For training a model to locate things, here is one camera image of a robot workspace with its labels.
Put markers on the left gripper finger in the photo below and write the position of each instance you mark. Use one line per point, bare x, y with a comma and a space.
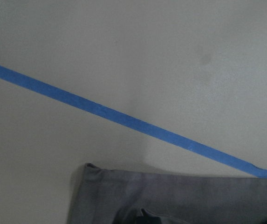
147, 217

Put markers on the brown t-shirt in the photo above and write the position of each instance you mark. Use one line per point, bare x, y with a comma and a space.
116, 197

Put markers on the blue tape strip lengthwise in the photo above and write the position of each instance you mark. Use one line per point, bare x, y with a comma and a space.
129, 121

